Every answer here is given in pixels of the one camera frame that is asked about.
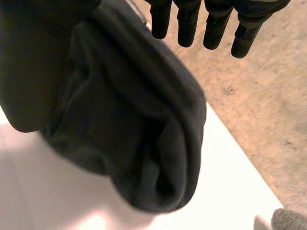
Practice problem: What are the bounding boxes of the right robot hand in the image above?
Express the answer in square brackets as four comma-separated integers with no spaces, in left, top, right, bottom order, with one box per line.
[0,0,292,133]

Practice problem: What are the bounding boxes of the dark blue cloth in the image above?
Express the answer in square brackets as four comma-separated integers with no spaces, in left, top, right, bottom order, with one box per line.
[42,4,207,214]

